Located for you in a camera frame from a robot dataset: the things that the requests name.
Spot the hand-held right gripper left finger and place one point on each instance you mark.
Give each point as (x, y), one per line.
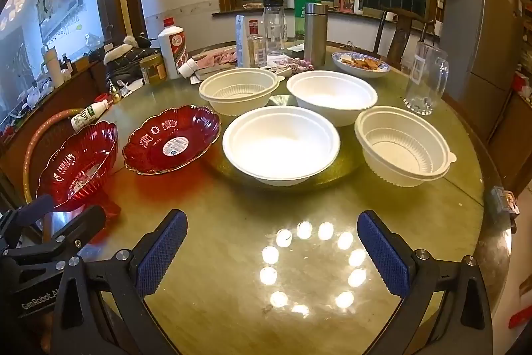
(162, 251)

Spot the pink hoop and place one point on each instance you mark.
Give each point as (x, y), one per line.
(39, 138)

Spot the white liquor bottle red label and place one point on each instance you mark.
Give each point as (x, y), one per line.
(172, 51)

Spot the green plastic bottle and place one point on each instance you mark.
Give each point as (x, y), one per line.
(306, 1)

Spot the fried snack pieces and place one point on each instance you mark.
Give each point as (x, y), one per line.
(360, 63)

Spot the red scalloped plate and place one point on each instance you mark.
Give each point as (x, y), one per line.
(172, 138)

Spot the clear bottle with black lid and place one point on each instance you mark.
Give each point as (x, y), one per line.
(274, 26)

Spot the white thermos cup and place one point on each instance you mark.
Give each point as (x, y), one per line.
(52, 66)

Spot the steel thermos flask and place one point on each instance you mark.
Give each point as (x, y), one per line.
(315, 32)

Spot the white carton box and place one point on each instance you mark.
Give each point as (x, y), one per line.
(242, 41)

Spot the small white pill bottle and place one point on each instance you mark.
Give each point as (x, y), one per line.
(188, 68)

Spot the red footed fruit plate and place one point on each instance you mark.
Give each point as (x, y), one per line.
(79, 172)

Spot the green glitter turntable mat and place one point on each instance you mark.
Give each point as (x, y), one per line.
(345, 172)

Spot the amber jar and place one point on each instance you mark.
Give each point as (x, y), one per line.
(152, 70)

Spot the red box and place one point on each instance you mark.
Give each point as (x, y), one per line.
(347, 0)

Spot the small white drink bottle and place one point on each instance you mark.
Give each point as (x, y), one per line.
(89, 116)

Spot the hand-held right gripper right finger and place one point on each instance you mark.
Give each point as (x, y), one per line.
(384, 259)

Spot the pink flower ornaments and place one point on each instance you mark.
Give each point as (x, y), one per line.
(300, 66)

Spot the white smooth foam bowl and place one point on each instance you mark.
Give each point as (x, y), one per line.
(332, 97)
(280, 145)

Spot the pink meat package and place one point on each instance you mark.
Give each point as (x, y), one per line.
(216, 57)

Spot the playing card box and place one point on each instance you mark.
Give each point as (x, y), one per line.
(505, 201)

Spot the grey refrigerator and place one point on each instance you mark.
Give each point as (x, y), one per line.
(478, 47)

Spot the blue patterned ceramic plate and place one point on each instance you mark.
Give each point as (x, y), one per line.
(365, 72)

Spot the black bag with white fur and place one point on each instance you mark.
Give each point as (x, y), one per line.
(124, 55)

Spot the small glass jar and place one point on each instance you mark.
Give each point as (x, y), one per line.
(256, 49)

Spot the dark wooden chair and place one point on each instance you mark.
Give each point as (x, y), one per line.
(401, 32)

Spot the cream ribbed plastic bowl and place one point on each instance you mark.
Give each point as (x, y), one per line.
(401, 149)
(239, 91)

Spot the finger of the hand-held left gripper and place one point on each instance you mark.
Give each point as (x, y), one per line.
(85, 224)
(37, 207)

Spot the clear glass pitcher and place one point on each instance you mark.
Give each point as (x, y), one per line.
(426, 80)

